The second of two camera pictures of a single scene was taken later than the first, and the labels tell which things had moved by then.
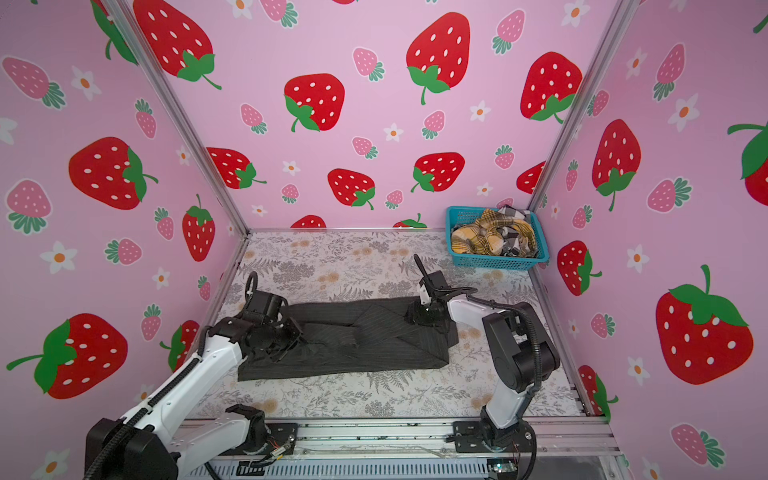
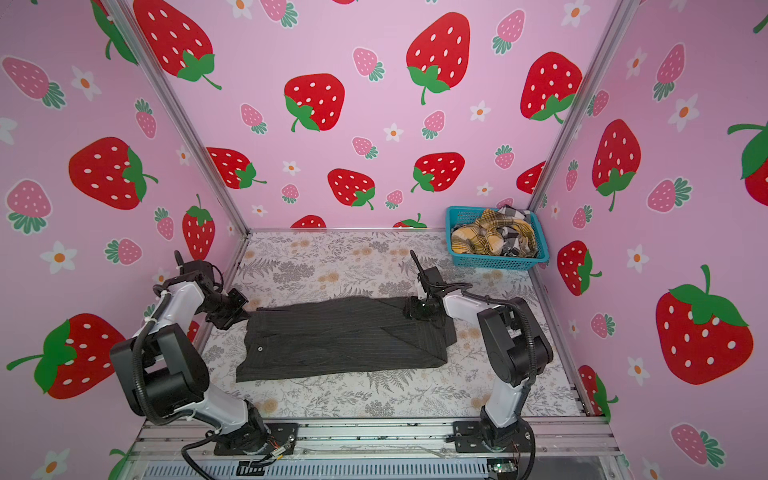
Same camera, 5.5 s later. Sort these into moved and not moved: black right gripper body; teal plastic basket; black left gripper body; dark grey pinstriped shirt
Moved: black left gripper body
Not moved: black right gripper body; teal plastic basket; dark grey pinstriped shirt
